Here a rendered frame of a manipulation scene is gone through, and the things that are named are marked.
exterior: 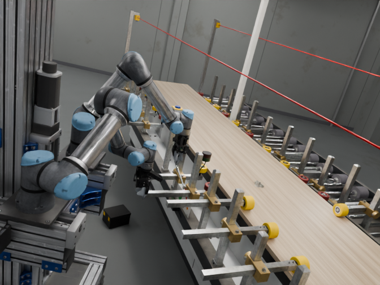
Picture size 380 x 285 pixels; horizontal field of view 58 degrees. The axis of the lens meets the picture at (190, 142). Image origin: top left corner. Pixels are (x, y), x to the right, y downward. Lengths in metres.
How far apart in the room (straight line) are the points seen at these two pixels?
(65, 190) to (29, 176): 0.17
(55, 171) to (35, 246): 0.38
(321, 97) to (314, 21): 1.68
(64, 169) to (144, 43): 6.81
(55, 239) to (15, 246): 0.18
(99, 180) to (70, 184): 0.60
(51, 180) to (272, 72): 7.05
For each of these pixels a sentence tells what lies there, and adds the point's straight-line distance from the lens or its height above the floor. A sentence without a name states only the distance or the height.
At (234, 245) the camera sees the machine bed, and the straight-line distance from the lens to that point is 2.13.
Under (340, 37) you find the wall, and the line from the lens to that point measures 8.29.
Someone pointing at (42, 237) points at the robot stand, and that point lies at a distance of 1.56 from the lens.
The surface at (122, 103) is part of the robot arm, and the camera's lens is 1.48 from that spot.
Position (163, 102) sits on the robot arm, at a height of 1.41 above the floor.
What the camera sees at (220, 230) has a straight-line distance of 1.70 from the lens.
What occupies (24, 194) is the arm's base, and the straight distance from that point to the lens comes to 1.49.
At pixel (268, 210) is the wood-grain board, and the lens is 2.12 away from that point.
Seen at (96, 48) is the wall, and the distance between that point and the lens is 8.33.
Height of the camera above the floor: 1.92
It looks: 22 degrees down
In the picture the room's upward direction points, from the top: 13 degrees clockwise
